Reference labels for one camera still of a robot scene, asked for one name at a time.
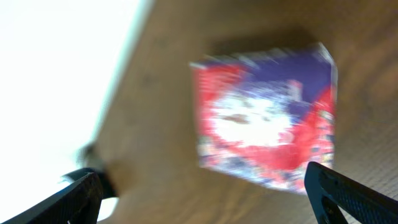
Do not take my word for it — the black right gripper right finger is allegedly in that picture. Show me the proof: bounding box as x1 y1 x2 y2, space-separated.
304 161 397 224

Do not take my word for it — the purple snack package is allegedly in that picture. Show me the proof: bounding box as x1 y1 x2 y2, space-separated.
190 43 338 195

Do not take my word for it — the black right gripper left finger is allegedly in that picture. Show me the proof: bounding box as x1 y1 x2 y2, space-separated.
4 173 103 224

